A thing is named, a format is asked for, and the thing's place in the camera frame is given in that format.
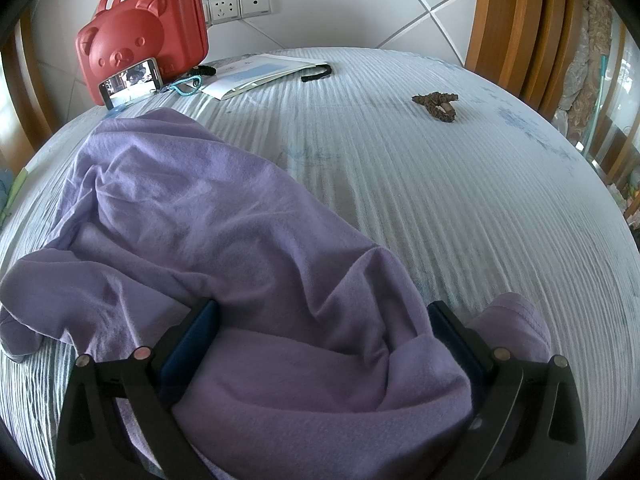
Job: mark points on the white paper booklet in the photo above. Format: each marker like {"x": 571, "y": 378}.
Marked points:
{"x": 260, "y": 72}

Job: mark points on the brown hair scrunchie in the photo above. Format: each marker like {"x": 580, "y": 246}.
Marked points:
{"x": 430, "y": 102}

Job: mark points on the red bear-face suitcase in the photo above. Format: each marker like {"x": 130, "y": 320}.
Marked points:
{"x": 135, "y": 30}

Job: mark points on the white wall socket plate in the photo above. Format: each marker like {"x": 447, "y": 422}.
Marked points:
{"x": 257, "y": 3}

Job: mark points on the wooden side frame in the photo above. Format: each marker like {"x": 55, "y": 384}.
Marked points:
{"x": 20, "y": 100}

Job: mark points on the wooden headboard frame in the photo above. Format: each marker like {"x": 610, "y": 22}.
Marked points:
{"x": 505, "y": 20}

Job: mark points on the floral curtain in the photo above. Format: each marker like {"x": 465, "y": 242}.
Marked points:
{"x": 585, "y": 60}

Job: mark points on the purple garment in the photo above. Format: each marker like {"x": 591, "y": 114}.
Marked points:
{"x": 225, "y": 235}

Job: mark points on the green cloth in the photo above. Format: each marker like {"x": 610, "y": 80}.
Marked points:
{"x": 12, "y": 192}

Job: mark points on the wooden railing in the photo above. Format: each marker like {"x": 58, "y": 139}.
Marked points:
{"x": 617, "y": 110}

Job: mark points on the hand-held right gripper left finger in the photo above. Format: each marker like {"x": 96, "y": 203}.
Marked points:
{"x": 192, "y": 345}

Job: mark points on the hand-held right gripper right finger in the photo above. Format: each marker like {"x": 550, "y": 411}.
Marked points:
{"x": 460, "y": 345}

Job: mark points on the smartphone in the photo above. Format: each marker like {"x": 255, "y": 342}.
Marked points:
{"x": 130, "y": 82}

